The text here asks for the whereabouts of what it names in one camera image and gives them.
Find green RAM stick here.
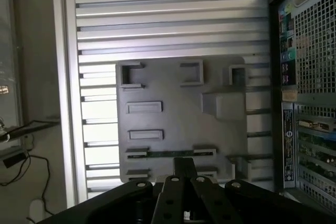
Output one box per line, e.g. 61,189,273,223
128,150,216,157

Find white printed label sticker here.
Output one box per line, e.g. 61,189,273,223
281,101,296,183

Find grey plastic parts rack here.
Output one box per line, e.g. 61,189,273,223
115,56,274,184

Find white socket box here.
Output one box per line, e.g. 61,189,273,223
23,134,35,152

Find flat black shelf plate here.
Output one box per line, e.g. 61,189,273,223
0,119,61,141

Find black open PC case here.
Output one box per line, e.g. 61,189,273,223
266,0,336,205

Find clear plastic panel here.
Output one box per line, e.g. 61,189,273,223
0,0,23,156

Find white wall plug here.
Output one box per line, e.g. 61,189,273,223
28,199,46,222

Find thin black cable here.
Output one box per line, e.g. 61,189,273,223
0,152,53,216

